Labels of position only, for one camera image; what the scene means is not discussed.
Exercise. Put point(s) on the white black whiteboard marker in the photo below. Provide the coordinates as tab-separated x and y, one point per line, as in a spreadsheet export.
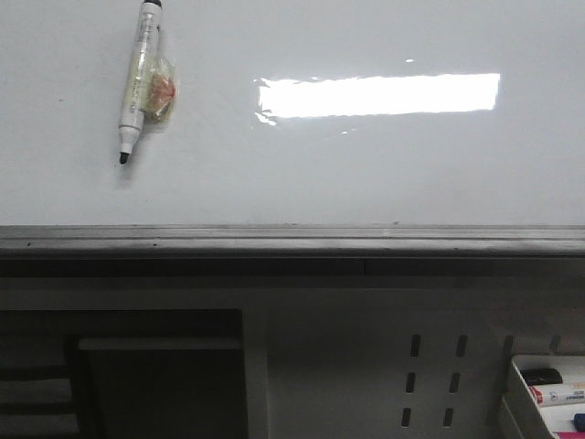
150	88

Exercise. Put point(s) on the white whiteboard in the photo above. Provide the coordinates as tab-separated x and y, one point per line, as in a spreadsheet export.
348	137

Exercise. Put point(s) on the white perforated stand panel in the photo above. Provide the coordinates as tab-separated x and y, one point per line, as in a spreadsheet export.
356	357

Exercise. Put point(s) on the dark chair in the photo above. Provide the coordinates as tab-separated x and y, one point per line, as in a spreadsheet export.
122	374

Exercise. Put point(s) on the black eraser block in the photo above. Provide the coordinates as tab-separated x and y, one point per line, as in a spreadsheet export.
541	376

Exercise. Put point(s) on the red white marker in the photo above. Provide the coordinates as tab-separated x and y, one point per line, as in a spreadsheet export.
556	395

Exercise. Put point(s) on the pink marker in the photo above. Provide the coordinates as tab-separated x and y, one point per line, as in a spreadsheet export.
569	435

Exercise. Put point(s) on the blue white marker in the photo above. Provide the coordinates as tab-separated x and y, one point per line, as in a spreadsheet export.
579	422

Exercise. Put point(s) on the white wire marker tray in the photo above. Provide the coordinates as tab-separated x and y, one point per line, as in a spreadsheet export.
520	417

